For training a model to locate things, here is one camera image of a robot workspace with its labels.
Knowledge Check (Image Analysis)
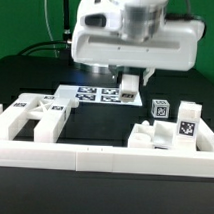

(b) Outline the white chair back frame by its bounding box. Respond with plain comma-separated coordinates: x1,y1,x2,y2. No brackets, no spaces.
0,93,79,143

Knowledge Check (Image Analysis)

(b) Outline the white marker sheet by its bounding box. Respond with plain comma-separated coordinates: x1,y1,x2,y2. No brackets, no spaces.
53,83,144,106

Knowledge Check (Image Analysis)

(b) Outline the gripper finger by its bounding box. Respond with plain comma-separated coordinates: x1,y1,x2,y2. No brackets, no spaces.
108,65,124,83
143,67,155,86

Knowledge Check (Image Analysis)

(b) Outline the white chair seat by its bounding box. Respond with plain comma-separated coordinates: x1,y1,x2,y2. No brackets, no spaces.
128,120,176,149

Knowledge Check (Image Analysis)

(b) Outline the white U-shaped fence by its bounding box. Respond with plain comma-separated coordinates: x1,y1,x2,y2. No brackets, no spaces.
0,121,214,178

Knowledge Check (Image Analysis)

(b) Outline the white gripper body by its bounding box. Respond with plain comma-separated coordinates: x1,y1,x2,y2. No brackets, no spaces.
69,18,200,73

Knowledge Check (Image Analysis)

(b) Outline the thin white cable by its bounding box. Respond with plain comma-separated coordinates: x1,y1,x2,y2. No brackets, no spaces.
42,0,62,57

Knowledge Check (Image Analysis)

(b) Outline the black cable bundle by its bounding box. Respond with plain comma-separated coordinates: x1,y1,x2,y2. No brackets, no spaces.
17,0,83,59

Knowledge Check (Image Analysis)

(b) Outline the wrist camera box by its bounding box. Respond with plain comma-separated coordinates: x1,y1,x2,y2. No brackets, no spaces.
77,0,122,31

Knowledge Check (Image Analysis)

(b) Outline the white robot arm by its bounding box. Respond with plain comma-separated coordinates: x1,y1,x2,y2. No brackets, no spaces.
71,0,205,75

